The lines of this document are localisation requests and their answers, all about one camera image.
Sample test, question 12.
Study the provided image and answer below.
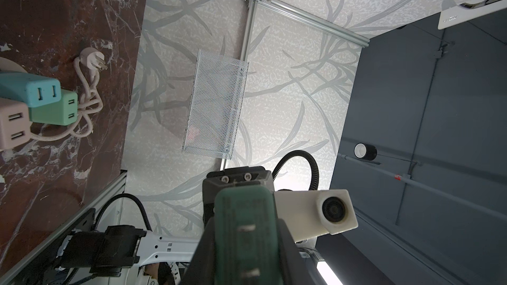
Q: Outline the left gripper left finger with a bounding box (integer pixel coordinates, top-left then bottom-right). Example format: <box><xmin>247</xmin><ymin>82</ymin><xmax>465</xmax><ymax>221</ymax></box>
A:
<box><xmin>181</xmin><ymin>218</ymin><xmax>216</xmax><ymax>285</ymax></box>

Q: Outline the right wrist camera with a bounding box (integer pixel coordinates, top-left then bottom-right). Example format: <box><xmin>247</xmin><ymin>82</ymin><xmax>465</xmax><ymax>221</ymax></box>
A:
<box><xmin>274</xmin><ymin>189</ymin><xmax>359</xmax><ymax>242</ymax></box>

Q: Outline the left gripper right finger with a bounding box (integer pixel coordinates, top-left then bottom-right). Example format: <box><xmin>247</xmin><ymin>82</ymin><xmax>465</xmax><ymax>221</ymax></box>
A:
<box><xmin>277</xmin><ymin>219</ymin><xmax>315</xmax><ymax>285</ymax></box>

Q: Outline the pink round power strip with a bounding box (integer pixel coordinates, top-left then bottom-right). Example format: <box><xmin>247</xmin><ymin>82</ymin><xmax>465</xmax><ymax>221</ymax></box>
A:
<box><xmin>0</xmin><ymin>58</ymin><xmax>26</xmax><ymax>73</ymax></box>

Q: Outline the aluminium frame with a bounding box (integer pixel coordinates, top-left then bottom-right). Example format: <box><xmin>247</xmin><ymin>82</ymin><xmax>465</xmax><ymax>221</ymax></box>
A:
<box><xmin>170</xmin><ymin>0</ymin><xmax>371</xmax><ymax>171</ymax></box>

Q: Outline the black round wall fixture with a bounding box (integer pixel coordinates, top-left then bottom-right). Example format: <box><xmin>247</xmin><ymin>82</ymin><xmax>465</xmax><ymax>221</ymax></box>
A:
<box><xmin>354</xmin><ymin>142</ymin><xmax>378</xmax><ymax>161</ymax></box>

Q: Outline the pink plug adapter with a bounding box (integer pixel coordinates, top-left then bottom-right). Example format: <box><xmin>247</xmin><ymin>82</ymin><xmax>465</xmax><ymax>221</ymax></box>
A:
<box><xmin>0</xmin><ymin>98</ymin><xmax>31</xmax><ymax>150</ymax></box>

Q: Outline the white wire basket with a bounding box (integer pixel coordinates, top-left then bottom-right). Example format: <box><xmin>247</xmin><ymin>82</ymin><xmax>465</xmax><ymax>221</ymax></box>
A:
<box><xmin>182</xmin><ymin>50</ymin><xmax>249</xmax><ymax>160</ymax></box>

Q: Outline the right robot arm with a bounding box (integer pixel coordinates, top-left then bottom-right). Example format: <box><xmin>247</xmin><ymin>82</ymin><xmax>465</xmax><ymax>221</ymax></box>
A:
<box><xmin>40</xmin><ymin>150</ymin><xmax>320</xmax><ymax>284</ymax></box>

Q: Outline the pink cable with plug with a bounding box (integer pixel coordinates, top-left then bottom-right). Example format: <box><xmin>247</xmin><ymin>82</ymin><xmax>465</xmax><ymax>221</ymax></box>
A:
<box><xmin>29</xmin><ymin>46</ymin><xmax>108</xmax><ymax>143</ymax></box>

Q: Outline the teal plug adapter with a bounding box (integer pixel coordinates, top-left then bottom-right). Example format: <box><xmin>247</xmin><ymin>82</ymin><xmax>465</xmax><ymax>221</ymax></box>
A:
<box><xmin>1</xmin><ymin>72</ymin><xmax>62</xmax><ymax>108</ymax></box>

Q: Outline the green plug adapter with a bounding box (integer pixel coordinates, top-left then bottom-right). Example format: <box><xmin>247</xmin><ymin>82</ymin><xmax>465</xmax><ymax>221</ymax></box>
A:
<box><xmin>29</xmin><ymin>89</ymin><xmax>79</xmax><ymax>126</ymax></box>
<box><xmin>214</xmin><ymin>186</ymin><xmax>283</xmax><ymax>284</ymax></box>

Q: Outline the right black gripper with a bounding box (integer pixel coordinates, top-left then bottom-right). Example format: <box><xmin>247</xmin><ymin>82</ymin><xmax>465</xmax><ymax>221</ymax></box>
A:
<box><xmin>202</xmin><ymin>166</ymin><xmax>275</xmax><ymax>226</ymax></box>

